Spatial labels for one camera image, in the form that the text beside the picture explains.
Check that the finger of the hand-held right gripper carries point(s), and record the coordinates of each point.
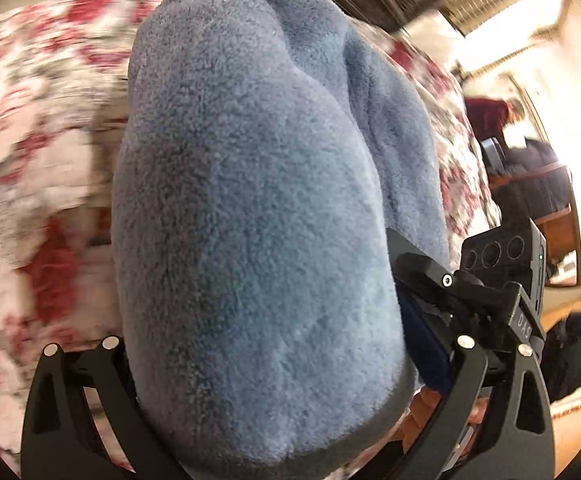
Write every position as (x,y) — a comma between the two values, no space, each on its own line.
(420,280)

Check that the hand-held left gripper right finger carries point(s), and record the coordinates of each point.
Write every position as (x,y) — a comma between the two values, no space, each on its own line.
(535,425)

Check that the wooden chair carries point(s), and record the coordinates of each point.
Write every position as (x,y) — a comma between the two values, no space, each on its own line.
(558,230)

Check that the black cloth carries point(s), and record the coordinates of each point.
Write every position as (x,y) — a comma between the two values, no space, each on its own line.
(578,355)

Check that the person's right hand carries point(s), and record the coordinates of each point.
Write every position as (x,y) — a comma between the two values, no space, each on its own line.
(423,405)

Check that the dark jacket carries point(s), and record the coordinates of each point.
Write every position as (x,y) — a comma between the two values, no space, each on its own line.
(535,175)

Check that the blue fleece garment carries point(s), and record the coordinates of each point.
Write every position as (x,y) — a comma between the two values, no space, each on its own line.
(260,240)

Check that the floral blanket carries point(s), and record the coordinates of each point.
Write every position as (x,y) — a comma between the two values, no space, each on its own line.
(35,160)

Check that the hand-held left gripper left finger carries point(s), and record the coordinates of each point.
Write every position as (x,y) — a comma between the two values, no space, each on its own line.
(53,410)

